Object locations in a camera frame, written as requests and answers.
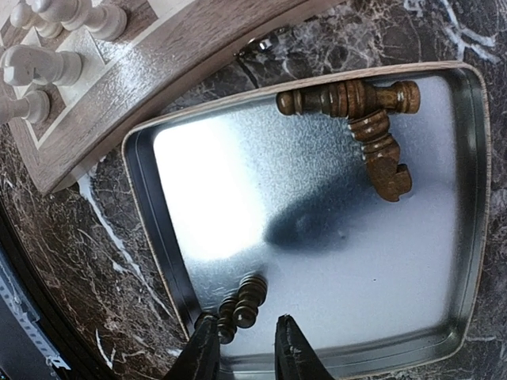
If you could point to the brown chess knight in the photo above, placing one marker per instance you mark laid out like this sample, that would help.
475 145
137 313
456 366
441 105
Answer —
382 153

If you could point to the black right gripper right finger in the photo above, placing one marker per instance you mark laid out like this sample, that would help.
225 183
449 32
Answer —
294 357

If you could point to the wooden chess board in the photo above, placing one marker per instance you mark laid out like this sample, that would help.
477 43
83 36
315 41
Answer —
166 48

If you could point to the white chess rook near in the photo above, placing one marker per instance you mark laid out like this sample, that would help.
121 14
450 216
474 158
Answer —
103 22

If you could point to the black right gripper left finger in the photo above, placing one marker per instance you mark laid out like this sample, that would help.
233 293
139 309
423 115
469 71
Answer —
199 360

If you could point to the brown chess bishop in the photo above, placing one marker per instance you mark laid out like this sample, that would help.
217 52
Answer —
351 99

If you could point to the dark chess pawn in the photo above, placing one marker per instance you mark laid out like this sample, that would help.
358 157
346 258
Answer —
251 295
226 325

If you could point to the metal tray with wooden rim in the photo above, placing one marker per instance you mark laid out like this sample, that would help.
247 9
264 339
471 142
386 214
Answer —
233 188

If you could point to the white slotted cable duct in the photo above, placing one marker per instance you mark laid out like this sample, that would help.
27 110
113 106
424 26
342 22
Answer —
26 351

